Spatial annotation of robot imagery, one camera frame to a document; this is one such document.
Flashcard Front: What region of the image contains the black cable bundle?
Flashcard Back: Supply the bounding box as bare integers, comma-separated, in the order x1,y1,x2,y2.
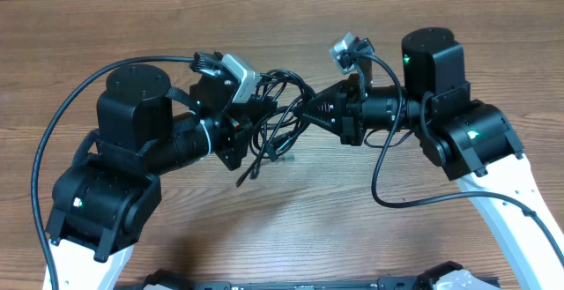
235,69,316,189

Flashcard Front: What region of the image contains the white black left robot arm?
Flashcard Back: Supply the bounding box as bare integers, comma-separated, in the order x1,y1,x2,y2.
45,60,277,289

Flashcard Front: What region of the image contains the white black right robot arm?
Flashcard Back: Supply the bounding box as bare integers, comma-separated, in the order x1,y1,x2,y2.
297,27,563,289

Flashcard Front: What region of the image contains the black right camera cable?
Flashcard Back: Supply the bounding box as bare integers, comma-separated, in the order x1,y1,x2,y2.
352,51,564,269

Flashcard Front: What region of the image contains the black camera cable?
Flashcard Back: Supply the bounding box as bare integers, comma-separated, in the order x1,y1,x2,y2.
30,55,195,290
352,51,564,269

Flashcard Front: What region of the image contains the black left camera cable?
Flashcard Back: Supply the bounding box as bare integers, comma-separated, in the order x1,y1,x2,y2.
30,55,195,290

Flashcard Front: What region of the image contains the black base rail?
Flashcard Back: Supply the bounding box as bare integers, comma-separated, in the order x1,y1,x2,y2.
124,261,501,290

